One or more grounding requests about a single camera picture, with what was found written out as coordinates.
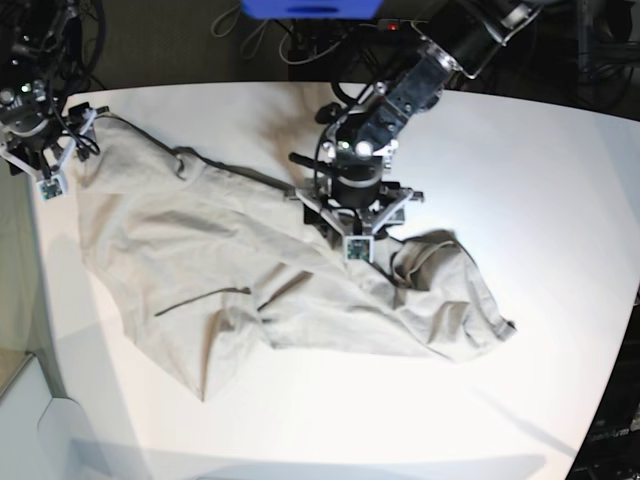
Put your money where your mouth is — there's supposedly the black power strip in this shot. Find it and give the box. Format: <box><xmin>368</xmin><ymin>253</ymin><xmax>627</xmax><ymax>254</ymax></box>
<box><xmin>376</xmin><ymin>18</ymin><xmax>415</xmax><ymax>33</ymax></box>

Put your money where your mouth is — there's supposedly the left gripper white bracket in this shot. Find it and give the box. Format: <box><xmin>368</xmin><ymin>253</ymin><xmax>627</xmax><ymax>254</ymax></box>
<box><xmin>285</xmin><ymin>182</ymin><xmax>424</xmax><ymax>260</ymax></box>

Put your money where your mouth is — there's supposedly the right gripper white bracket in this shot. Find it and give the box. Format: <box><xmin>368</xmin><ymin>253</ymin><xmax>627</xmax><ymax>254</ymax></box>
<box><xmin>1</xmin><ymin>103</ymin><xmax>109</xmax><ymax>195</ymax></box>

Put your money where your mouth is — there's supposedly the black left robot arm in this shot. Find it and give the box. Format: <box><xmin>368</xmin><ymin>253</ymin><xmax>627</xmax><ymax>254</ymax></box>
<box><xmin>289</xmin><ymin>1</ymin><xmax>543</xmax><ymax>263</ymax></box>

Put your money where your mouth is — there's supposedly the blue plastic box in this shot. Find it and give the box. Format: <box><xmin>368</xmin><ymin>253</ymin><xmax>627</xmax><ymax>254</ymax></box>
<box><xmin>241</xmin><ymin>0</ymin><xmax>383</xmax><ymax>19</ymax></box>

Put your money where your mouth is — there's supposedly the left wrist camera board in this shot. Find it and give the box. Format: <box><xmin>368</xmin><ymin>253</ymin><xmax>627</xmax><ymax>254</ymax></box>
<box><xmin>343</xmin><ymin>236</ymin><xmax>375</xmax><ymax>262</ymax></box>

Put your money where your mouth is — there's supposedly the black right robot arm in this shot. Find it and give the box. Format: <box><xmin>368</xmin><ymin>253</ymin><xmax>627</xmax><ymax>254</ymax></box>
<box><xmin>1</xmin><ymin>1</ymin><xmax>109</xmax><ymax>201</ymax></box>

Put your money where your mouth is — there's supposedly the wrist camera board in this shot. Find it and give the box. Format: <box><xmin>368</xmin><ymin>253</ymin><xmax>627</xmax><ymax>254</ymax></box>
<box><xmin>37</xmin><ymin>175</ymin><xmax>67</xmax><ymax>201</ymax></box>
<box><xmin>343</xmin><ymin>236</ymin><xmax>375</xmax><ymax>262</ymax></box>

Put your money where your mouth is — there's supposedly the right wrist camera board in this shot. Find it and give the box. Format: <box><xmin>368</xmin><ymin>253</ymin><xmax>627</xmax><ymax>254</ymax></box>
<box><xmin>37</xmin><ymin>175</ymin><xmax>67</xmax><ymax>201</ymax></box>

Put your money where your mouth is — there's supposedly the beige t-shirt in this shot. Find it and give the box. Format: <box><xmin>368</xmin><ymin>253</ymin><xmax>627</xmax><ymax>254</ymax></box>
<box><xmin>76</xmin><ymin>115</ymin><xmax>516</xmax><ymax>401</ymax></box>

